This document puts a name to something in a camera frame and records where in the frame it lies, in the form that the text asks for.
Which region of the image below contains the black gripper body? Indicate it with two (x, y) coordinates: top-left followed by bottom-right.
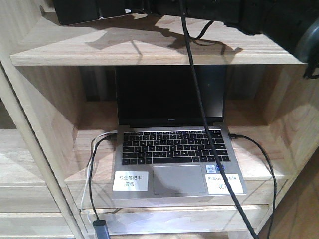
(150, 0), (242, 23)

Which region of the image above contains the black smartphone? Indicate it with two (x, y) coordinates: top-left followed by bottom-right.
(53, 0), (152, 25)

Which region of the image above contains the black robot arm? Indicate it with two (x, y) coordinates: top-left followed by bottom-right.
(148, 0), (319, 65)

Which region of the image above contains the wooden desk shelf unit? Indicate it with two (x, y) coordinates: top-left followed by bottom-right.
(0, 0), (319, 239)

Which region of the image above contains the silver laptop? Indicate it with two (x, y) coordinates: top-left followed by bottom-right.
(112, 65), (247, 200)

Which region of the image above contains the grey usb hub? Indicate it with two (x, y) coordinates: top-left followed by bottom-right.
(93, 220), (111, 239)

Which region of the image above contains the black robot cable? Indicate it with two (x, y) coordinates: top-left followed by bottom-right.
(178, 0), (259, 239)

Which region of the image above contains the black right laptop cable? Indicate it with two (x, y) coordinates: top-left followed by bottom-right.
(228, 133), (277, 239)

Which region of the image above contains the black laptop cable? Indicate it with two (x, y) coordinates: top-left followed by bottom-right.
(88, 134), (118, 221)
(228, 133), (277, 239)

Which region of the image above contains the white laptop cable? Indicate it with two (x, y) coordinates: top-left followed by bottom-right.
(81, 129), (118, 230)

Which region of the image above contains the black left laptop cable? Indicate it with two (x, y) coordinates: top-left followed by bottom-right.
(88, 134), (118, 221)

